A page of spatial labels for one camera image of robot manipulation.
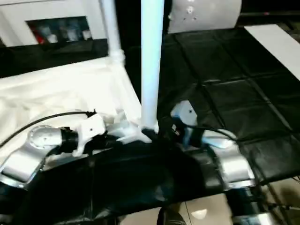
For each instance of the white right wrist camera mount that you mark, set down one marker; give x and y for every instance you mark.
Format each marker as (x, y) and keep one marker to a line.
(185, 112)

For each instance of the black device with red light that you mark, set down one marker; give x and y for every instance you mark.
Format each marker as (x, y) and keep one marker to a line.
(269, 13)

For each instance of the white flat board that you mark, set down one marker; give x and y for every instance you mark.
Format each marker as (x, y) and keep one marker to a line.
(276, 47)

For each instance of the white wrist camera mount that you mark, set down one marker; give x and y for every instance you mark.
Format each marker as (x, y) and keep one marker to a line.
(91, 126)
(185, 112)

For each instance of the red box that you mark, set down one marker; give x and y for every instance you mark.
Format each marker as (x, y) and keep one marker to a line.
(39, 37)

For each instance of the white plastic table leg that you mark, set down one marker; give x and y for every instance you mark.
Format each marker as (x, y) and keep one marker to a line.
(112, 28)
(151, 58)

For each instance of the white cabinet with glass doors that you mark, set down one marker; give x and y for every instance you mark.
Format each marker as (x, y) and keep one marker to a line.
(58, 9)

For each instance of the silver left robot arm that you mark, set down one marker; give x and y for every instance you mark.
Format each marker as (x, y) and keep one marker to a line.
(28, 152)

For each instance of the metal stand frame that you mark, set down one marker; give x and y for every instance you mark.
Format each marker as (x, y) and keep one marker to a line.
(279, 206)

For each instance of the small white box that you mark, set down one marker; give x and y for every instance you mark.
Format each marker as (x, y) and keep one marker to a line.
(86, 35)

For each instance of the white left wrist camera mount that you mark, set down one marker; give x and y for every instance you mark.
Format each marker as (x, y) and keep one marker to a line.
(91, 126)

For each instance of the black work mat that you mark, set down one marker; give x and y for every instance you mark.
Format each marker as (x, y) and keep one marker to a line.
(234, 70)

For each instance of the black right robot foot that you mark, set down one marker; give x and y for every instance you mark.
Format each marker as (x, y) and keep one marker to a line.
(171, 216)

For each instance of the white plastic table top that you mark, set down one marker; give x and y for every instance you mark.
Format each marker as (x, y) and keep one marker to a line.
(58, 89)

